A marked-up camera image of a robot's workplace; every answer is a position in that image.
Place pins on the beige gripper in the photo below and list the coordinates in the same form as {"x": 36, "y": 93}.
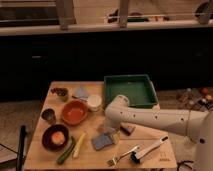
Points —
{"x": 113, "y": 133}

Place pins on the blue sponge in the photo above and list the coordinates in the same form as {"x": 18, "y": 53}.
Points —
{"x": 101, "y": 141}

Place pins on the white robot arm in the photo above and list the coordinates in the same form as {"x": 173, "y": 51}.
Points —
{"x": 196, "y": 125}

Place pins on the white cup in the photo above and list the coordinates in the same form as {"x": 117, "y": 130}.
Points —
{"x": 94, "y": 102}

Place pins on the cup with dark berries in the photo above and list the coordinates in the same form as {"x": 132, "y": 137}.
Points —
{"x": 62, "y": 93}

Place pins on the metal cup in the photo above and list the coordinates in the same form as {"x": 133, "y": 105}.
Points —
{"x": 49, "y": 116}

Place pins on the brown wooden block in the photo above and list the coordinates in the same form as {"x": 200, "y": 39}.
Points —
{"x": 127, "y": 128}

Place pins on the silver fork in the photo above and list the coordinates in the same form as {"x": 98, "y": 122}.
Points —
{"x": 116, "y": 159}

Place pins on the orange bowl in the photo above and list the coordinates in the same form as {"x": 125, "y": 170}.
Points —
{"x": 74, "y": 112}

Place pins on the green tray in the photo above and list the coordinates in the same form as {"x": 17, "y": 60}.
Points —
{"x": 137, "y": 88}

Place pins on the yellow vegetable stick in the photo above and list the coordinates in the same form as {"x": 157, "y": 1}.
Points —
{"x": 78, "y": 145}

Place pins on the orange fruit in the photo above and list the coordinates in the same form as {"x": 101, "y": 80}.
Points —
{"x": 58, "y": 138}

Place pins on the dark bowl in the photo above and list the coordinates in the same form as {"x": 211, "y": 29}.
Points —
{"x": 46, "y": 137}

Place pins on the green zucchini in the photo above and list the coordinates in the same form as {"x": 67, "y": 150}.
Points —
{"x": 67, "y": 152}

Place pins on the spice bottles cluster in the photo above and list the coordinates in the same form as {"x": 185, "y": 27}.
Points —
{"x": 198, "y": 99}

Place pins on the black pole stand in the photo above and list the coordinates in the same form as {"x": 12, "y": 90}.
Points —
{"x": 21, "y": 145}

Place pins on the white handled dish brush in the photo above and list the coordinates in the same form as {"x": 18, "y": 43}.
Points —
{"x": 137, "y": 157}

